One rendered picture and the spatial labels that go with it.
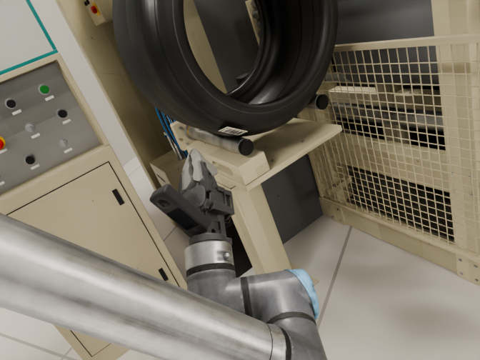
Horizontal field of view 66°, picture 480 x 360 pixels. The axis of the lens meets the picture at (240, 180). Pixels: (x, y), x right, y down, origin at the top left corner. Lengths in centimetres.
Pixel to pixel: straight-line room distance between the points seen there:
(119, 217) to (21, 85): 61
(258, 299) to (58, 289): 34
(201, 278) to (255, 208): 88
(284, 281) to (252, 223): 88
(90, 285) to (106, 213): 120
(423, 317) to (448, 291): 16
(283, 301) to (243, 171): 45
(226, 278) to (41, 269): 33
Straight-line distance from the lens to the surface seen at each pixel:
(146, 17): 86
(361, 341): 158
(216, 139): 108
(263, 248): 161
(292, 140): 117
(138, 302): 45
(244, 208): 148
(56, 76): 157
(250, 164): 99
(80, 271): 44
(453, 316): 164
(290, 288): 65
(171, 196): 67
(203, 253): 67
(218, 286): 66
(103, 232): 166
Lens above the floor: 127
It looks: 26 degrees down
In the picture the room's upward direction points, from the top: 21 degrees counter-clockwise
